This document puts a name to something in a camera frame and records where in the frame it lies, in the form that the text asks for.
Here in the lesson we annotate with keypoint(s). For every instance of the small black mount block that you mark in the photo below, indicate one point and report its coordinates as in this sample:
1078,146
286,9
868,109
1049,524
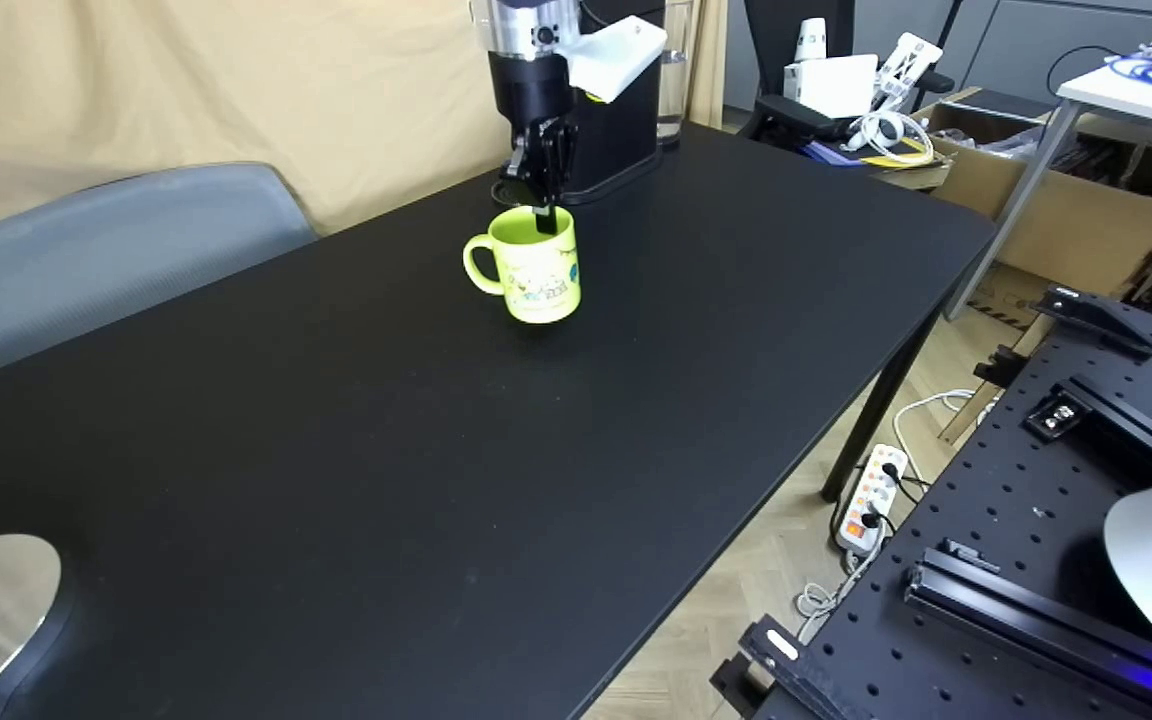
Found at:
1056,416

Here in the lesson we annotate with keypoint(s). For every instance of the black clamp bracket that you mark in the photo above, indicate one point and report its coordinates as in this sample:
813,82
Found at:
1096,323

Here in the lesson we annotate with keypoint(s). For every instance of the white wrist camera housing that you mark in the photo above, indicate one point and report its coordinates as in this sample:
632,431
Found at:
618,57

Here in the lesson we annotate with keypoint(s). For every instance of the white power strip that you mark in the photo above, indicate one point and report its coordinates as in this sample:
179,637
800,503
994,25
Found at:
872,498

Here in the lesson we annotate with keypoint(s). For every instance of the black table leg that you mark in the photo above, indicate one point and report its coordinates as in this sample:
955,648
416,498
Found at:
878,406

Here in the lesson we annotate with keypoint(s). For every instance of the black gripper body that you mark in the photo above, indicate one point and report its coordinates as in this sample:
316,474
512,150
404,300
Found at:
528,86

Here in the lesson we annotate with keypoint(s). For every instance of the white cardboard box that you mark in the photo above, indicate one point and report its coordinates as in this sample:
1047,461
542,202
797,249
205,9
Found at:
835,86

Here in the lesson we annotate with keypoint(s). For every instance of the white side table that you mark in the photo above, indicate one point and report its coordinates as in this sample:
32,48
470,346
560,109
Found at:
1138,107

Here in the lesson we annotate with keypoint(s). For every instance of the black aluminium rail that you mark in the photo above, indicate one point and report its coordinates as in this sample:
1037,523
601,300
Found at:
1042,619

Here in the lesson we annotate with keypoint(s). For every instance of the black box with paper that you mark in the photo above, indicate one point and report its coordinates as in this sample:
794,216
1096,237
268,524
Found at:
611,132

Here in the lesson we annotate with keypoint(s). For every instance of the white bottle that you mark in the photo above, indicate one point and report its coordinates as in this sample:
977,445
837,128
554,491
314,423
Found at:
813,40

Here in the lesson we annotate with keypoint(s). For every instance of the yellow green mug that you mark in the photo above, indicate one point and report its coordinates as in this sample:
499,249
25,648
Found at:
539,277

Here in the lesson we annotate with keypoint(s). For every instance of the beige cloth backdrop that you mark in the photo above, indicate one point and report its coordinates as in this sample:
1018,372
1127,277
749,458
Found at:
203,82

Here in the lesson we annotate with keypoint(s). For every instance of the black optical breadboard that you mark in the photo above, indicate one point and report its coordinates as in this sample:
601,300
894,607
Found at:
1003,560

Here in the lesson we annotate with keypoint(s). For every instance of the grey chair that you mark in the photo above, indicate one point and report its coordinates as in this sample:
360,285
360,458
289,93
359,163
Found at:
97,262

